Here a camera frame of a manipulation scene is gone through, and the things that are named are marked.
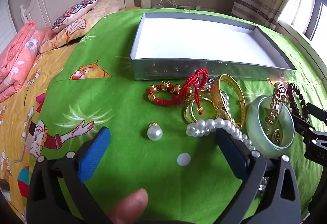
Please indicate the grey shallow cardboard box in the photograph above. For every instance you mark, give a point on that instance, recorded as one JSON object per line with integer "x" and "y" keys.
{"x": 199, "y": 40}

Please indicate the pink floral quilt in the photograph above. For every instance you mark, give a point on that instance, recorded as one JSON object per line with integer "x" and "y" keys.
{"x": 18, "y": 60}

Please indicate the pale green jade bangle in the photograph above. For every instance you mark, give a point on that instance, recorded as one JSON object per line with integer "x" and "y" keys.
{"x": 253, "y": 121}

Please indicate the person's left hand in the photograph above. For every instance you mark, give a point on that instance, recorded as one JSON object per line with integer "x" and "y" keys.
{"x": 127, "y": 206}

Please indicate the yellow cartoon print bedsheet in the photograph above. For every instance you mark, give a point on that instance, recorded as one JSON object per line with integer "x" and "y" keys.
{"x": 25, "y": 101}

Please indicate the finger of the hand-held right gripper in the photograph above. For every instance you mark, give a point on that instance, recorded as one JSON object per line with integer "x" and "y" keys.
{"x": 316, "y": 111}
{"x": 313, "y": 142}

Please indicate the green cartoon print blanket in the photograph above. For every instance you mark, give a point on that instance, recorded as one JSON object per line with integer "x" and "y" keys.
{"x": 115, "y": 101}

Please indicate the dark framed window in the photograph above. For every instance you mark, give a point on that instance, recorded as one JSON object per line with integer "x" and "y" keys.
{"x": 314, "y": 4}

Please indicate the embroidered patterned cushion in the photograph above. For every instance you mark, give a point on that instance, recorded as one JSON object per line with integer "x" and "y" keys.
{"x": 72, "y": 14}

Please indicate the white pearl pendant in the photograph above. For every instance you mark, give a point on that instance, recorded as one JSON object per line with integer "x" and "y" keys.
{"x": 154, "y": 133}

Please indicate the white round disc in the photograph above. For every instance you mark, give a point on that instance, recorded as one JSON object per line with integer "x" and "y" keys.
{"x": 184, "y": 159}

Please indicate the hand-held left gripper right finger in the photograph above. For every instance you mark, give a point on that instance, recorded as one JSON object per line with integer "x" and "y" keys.
{"x": 230, "y": 152}

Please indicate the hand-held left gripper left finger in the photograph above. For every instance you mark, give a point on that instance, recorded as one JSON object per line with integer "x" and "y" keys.
{"x": 94, "y": 152}

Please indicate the wide gold bangle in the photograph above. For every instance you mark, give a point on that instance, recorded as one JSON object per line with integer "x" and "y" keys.
{"x": 216, "y": 91}

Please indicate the white nightstand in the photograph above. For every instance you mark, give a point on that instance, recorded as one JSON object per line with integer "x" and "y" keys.
{"x": 178, "y": 7}

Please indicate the small silver rhinestone ornament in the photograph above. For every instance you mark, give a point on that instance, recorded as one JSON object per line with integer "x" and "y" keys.
{"x": 263, "y": 184}

